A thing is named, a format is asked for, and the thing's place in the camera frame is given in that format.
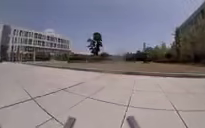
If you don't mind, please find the distant tree line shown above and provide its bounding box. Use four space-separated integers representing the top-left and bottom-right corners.
68 41 178 64

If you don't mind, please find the row of trees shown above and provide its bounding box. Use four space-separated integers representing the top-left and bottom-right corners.
171 9 205 66

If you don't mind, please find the tall dark tree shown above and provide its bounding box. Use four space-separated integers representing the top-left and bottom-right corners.
86 31 104 57

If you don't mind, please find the robot's own part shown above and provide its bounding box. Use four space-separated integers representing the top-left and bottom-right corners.
126 115 141 128
63 116 77 128

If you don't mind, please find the pale concrete slab plaza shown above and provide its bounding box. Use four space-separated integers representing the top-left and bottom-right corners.
0 61 205 128

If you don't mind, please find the white multi-storey building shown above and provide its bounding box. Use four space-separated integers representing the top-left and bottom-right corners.
0 23 72 62

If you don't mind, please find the dry grass lawn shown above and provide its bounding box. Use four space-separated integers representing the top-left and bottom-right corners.
26 59 205 78

